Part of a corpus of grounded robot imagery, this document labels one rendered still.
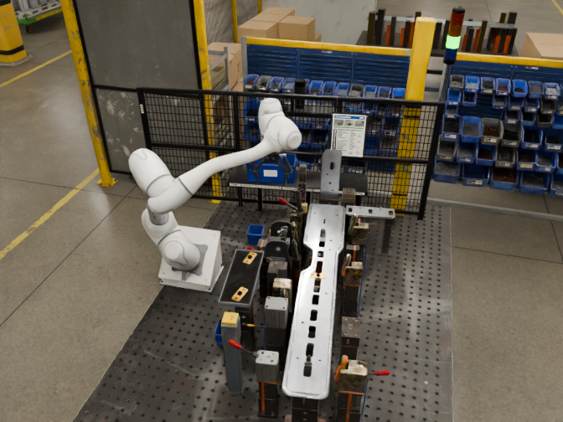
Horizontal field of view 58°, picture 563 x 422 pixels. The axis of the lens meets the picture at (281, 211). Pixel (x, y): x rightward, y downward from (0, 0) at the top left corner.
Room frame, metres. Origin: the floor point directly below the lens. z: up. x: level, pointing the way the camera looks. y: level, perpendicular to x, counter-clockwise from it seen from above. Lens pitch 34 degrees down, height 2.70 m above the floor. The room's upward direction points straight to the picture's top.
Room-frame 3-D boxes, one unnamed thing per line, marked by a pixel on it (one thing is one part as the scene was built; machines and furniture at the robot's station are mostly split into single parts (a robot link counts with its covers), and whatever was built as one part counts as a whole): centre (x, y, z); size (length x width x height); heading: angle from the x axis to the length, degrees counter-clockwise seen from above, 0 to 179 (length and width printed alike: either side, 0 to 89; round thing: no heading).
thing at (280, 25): (6.99, -0.01, 0.52); 1.20 x 0.80 x 1.05; 162
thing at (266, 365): (1.38, 0.06, 0.88); 0.11 x 0.10 x 0.36; 82
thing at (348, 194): (2.66, -0.41, 0.88); 0.08 x 0.08 x 0.36; 82
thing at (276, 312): (1.64, 0.02, 0.90); 0.13 x 0.10 x 0.41; 82
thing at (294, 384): (1.92, -0.19, 1.00); 1.38 x 0.22 x 0.02; 172
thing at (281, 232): (2.07, 0.00, 0.94); 0.18 x 0.13 x 0.49; 172
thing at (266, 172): (2.88, 0.06, 1.10); 0.30 x 0.17 x 0.13; 85
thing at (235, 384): (1.50, 0.21, 0.92); 0.08 x 0.08 x 0.44; 82
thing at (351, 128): (2.94, -0.42, 1.30); 0.23 x 0.02 x 0.31; 82
